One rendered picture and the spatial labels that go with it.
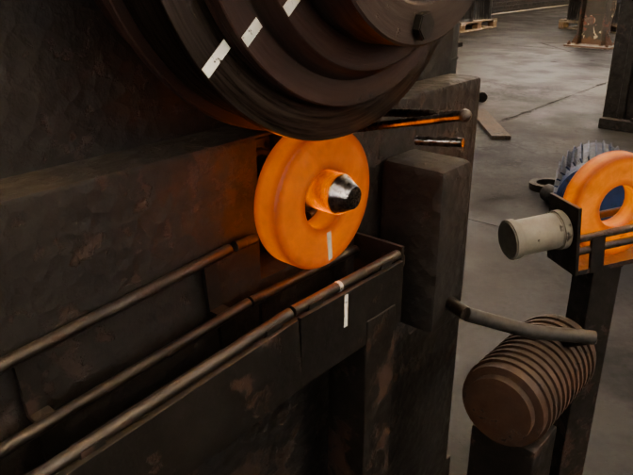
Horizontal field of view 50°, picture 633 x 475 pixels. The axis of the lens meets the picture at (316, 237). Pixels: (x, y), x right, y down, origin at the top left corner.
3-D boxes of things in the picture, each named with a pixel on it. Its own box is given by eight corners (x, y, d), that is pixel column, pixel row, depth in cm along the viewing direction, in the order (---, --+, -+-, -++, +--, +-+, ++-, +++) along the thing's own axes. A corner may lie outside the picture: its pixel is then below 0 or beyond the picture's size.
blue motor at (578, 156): (545, 245, 268) (557, 160, 254) (552, 200, 317) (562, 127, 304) (630, 255, 258) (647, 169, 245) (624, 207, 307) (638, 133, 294)
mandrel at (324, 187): (227, 189, 80) (223, 154, 78) (253, 179, 83) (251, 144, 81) (341, 224, 69) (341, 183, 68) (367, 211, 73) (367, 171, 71)
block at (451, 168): (369, 314, 100) (375, 156, 91) (400, 294, 106) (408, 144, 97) (432, 337, 94) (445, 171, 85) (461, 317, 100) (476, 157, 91)
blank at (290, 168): (244, 146, 66) (268, 152, 64) (345, 106, 76) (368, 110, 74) (260, 284, 73) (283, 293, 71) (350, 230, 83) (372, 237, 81)
